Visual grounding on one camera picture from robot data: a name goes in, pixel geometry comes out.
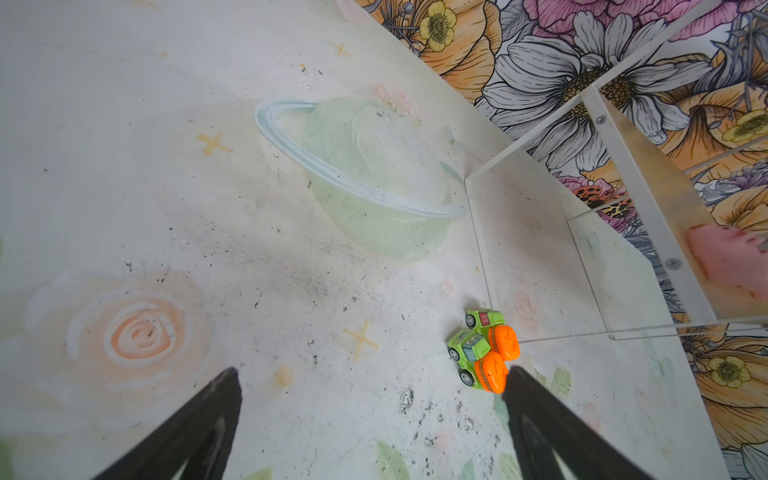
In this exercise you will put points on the green orange mixer truck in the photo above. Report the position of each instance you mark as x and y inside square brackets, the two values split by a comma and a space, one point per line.
[480, 367]
[492, 325]

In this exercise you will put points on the bamboo two-tier shelf white frame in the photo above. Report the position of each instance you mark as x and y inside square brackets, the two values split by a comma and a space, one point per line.
[670, 95]

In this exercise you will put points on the green orange mixer truck far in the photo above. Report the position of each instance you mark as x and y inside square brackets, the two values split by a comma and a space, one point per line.
[492, 325]

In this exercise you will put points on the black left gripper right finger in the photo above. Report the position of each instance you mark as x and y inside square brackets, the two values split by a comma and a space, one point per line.
[546, 434]

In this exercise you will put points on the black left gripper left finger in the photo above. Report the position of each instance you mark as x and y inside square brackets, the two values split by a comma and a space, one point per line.
[193, 443]

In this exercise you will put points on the green orange mixer truck near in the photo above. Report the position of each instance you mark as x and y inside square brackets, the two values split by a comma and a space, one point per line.
[480, 367]

